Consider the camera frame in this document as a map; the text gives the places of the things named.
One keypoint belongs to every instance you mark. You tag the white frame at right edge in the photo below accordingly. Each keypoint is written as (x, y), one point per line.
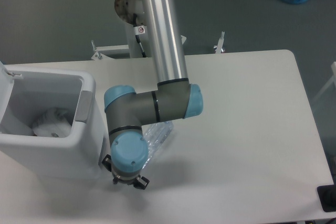
(327, 89)

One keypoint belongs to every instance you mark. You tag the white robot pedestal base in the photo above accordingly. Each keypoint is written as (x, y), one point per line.
(131, 13)

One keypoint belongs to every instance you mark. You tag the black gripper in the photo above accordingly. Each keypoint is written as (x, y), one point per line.
(129, 178)

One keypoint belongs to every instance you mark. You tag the white open trash can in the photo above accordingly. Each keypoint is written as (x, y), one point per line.
(26, 93)

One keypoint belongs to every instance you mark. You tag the black device at table edge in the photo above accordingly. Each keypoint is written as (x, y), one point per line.
(326, 195)

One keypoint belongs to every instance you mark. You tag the white plastic wrapper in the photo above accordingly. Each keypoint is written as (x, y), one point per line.
(52, 123)

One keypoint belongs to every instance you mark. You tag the clear crushed plastic bottle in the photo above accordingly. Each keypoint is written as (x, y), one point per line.
(155, 136)

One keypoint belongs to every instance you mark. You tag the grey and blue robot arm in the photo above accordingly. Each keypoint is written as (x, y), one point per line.
(128, 111)

